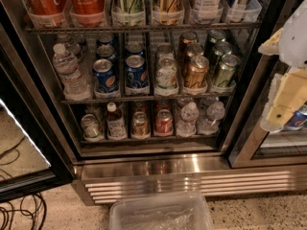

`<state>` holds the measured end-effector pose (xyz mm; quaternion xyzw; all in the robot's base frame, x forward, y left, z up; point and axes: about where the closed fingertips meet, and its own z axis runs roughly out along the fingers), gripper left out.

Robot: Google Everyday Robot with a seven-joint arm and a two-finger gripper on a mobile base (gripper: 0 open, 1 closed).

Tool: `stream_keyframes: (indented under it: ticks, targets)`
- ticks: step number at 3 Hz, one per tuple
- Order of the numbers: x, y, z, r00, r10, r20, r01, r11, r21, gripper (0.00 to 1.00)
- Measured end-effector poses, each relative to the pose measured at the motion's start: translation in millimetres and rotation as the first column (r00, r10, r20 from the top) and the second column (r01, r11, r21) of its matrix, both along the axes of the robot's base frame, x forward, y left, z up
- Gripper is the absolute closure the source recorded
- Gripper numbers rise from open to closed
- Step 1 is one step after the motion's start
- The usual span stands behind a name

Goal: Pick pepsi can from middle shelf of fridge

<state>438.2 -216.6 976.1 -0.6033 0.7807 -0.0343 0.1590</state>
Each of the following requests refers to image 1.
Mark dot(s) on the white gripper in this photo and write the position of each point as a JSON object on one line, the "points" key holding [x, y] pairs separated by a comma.
{"points": [[295, 43]]}

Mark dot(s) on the pepsi can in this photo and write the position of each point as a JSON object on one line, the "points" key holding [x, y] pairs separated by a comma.
{"points": [[136, 73], [106, 39], [106, 82], [135, 48], [106, 52]]}

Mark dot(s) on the pepsi can right compartment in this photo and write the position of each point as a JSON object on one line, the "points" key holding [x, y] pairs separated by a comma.
{"points": [[298, 119]]}

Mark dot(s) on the middle green soda can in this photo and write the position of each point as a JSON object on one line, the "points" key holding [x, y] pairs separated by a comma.
{"points": [[220, 49]]}

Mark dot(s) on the right water bottle bottom shelf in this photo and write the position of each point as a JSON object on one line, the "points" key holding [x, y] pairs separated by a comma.
{"points": [[209, 121]]}

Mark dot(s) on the water bottle shelf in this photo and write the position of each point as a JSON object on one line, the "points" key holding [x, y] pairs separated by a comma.
{"points": [[75, 84], [209, 121], [187, 118], [71, 45]]}

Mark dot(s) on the front gold soda can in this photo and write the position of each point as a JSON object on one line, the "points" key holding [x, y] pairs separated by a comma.
{"points": [[195, 77]]}

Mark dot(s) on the gold soda can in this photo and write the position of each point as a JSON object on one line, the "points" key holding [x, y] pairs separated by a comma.
{"points": [[192, 50], [195, 77], [184, 40]]}

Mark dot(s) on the middle gold soda can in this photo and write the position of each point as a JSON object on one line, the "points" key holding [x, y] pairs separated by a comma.
{"points": [[192, 50]]}

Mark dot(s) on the rear gold soda can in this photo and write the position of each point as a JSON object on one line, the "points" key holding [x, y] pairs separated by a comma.
{"points": [[184, 40]]}

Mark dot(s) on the left water bottle bottom shelf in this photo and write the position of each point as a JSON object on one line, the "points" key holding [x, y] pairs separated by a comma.
{"points": [[187, 118]]}

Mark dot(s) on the front white green soda can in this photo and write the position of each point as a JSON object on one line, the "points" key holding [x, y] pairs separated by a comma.
{"points": [[166, 77]]}

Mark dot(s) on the white green soda can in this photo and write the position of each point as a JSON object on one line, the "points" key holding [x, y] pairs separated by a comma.
{"points": [[166, 77], [164, 50]]}

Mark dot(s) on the rear white green soda can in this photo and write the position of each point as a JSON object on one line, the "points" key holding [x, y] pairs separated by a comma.
{"points": [[164, 50]]}

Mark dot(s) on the red can bottom shelf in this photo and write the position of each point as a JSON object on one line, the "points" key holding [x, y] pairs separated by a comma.
{"points": [[163, 125]]}

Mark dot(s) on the gold can bottom shelf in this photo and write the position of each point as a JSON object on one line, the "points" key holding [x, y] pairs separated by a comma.
{"points": [[140, 125]]}

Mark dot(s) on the silver can bottom shelf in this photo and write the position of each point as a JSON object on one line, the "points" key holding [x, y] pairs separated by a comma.
{"points": [[91, 128]]}

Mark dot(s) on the front water bottle middle shelf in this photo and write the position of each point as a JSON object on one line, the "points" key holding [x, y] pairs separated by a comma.
{"points": [[75, 84]]}

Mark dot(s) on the rear water bottle middle shelf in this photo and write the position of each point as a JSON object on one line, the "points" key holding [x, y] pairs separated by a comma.
{"points": [[71, 45]]}

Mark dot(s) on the steel fridge base grille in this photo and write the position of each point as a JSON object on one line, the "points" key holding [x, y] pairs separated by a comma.
{"points": [[111, 180]]}

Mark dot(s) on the open fridge glass door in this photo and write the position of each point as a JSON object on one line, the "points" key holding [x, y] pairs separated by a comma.
{"points": [[34, 160]]}

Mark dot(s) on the blue labelled bottle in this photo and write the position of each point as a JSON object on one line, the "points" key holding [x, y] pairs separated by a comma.
{"points": [[238, 11]]}

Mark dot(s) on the white labelled bottle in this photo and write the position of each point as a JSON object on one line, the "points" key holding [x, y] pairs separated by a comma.
{"points": [[205, 11]]}

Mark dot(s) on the gold soda bottle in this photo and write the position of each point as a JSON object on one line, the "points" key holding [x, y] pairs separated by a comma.
{"points": [[167, 12]]}

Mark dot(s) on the green soda bottle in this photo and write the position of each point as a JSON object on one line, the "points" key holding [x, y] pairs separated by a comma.
{"points": [[128, 12]]}

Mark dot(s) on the clear plastic bin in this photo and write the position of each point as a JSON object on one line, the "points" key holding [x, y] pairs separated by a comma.
{"points": [[170, 211]]}

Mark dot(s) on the right coca-cola bottle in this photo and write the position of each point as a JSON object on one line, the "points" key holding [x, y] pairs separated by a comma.
{"points": [[89, 13]]}

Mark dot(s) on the upper wire shelf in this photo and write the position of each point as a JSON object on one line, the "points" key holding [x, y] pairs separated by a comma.
{"points": [[142, 29]]}

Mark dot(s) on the wire shelf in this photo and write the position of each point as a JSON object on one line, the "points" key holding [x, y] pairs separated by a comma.
{"points": [[142, 29], [144, 98]]}

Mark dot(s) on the middle wire shelf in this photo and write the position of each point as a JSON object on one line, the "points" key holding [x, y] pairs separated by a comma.
{"points": [[144, 98]]}

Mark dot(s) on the right fridge door frame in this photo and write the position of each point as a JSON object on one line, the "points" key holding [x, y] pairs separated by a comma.
{"points": [[249, 145]]}

